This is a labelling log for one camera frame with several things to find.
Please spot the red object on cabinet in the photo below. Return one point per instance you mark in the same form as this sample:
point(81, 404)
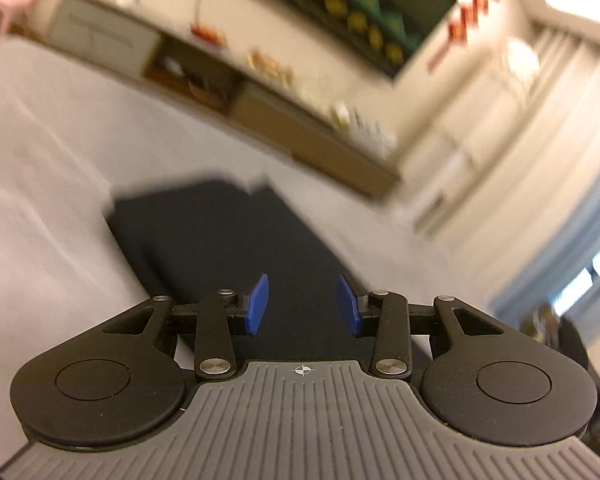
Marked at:
point(209, 34)

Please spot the white clutter on cabinet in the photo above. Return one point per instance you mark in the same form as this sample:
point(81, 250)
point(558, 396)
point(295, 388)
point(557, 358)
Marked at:
point(365, 127)

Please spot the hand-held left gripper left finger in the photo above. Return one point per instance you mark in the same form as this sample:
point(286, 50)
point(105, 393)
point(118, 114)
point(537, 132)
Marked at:
point(257, 305)

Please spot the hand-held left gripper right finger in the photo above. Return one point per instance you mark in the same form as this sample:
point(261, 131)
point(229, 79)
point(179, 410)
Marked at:
point(347, 305)

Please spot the pale curtain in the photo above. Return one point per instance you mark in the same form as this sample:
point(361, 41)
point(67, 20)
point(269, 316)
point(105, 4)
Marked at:
point(545, 185)

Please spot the black garment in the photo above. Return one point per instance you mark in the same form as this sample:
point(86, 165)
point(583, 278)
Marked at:
point(205, 240)

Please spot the long wooden cabinet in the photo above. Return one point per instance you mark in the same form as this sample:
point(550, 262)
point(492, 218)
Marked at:
point(280, 115)

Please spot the green framed wall picture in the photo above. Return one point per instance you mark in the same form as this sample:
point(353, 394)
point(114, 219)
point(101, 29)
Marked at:
point(350, 5)

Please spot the white round lamp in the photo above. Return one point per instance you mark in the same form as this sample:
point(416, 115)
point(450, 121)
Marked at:
point(520, 60)

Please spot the red wall decoration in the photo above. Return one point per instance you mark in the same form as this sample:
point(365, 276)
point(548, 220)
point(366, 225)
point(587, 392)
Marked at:
point(472, 20)

